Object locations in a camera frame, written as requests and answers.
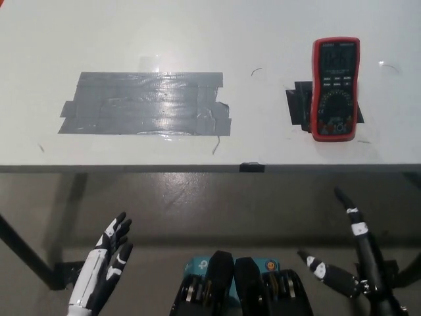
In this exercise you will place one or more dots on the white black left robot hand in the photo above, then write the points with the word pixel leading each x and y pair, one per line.
pixel 89 276

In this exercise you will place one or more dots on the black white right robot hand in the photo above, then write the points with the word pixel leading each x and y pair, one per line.
pixel 359 228

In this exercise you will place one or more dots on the red digital multimeter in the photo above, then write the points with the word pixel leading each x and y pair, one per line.
pixel 335 98

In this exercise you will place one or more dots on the black table leg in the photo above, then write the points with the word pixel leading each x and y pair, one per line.
pixel 26 253

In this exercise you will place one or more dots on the small black tape strip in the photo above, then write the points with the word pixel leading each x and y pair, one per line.
pixel 251 167

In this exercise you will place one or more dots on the black tape patch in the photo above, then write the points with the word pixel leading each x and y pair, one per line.
pixel 297 108

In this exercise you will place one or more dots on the grey duct tape patch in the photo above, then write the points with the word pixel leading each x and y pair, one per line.
pixel 138 105

